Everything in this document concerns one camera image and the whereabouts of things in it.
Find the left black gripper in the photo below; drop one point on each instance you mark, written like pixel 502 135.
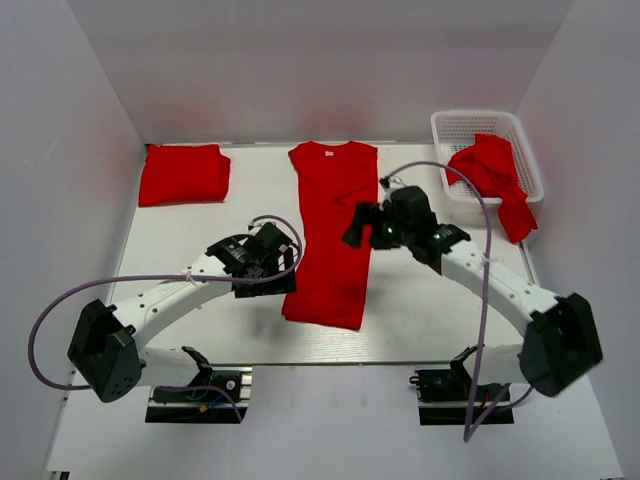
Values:
pixel 286 285

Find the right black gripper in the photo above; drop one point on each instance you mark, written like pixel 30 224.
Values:
pixel 369 214

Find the red t-shirt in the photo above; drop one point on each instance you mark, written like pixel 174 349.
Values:
pixel 489 165
pixel 331 280
pixel 182 174

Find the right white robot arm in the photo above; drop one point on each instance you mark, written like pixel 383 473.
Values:
pixel 560 342

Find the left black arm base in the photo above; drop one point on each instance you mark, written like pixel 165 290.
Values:
pixel 200 395

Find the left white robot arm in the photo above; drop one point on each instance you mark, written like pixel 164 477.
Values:
pixel 111 348

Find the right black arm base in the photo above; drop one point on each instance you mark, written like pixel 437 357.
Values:
pixel 443 392

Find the white plastic basket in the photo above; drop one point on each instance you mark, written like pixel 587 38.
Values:
pixel 454 130

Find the crumpled red t-shirt in basket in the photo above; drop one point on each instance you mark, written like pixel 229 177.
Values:
pixel 489 165

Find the white front panel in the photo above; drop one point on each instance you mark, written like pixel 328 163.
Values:
pixel 334 423

